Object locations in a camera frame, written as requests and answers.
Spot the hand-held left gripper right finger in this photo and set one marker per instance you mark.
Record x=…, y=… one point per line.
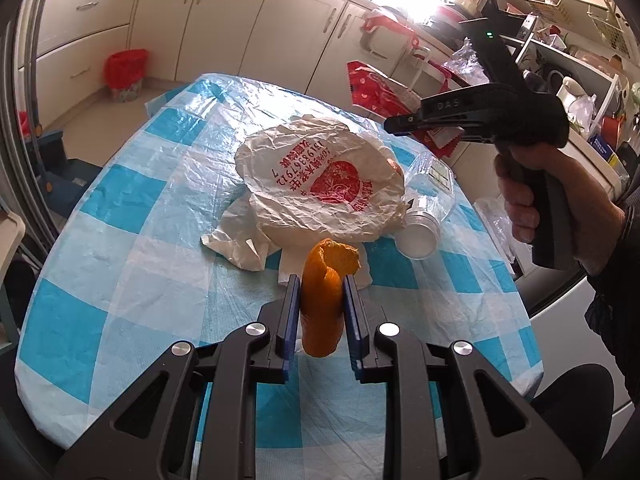
x=354, y=330

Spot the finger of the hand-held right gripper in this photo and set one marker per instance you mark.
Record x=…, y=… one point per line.
x=435, y=112

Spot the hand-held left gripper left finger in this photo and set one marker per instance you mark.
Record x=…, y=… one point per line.
x=289, y=325

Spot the orange peel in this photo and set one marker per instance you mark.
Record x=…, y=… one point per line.
x=395, y=166
x=320, y=300

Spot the clear plastic bottle green label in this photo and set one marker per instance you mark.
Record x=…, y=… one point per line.
x=425, y=210

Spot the white plastic bag red print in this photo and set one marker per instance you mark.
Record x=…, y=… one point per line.
x=310, y=180

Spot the person's right forearm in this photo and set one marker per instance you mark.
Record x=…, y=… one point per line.
x=620, y=290

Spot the trash bin with red liner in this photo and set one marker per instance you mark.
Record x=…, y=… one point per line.
x=125, y=72

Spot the person's right hand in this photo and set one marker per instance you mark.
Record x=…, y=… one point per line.
x=590, y=210

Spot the white jug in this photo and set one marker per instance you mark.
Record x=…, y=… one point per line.
x=570, y=92

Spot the white storage rack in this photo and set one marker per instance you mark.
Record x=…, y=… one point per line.
x=419, y=65

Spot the crumpled clear plastic bag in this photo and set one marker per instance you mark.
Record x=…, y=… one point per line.
x=462, y=62

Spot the white paper napkin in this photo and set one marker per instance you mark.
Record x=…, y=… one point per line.
x=287, y=266

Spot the red printed plastic bag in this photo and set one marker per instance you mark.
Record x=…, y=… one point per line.
x=380, y=90

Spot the white countertop shelf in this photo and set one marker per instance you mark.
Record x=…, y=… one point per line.
x=607, y=75

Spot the blue checkered tablecloth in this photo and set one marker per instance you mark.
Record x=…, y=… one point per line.
x=125, y=270

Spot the cream kitchen cabinet run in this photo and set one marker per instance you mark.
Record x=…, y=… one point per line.
x=210, y=25

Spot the cream chair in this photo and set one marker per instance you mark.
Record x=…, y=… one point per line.
x=12, y=240

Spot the dark blue stool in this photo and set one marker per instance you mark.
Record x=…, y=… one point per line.
x=55, y=150

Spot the white hanging frame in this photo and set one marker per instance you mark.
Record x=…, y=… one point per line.
x=380, y=55

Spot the grey metal door frame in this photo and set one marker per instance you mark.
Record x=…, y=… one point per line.
x=30, y=110

